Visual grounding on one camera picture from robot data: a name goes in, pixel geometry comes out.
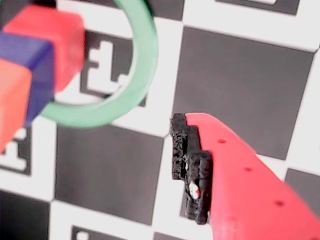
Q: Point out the orange cube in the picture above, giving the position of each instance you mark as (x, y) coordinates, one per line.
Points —
(12, 105)

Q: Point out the red cube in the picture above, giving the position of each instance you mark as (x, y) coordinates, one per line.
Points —
(65, 45)

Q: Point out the blue cube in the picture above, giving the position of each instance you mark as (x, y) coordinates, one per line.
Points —
(37, 70)

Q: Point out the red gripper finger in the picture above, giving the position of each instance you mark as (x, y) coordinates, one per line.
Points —
(250, 200)

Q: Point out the black white marker board mat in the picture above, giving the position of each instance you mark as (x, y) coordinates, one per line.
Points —
(237, 87)

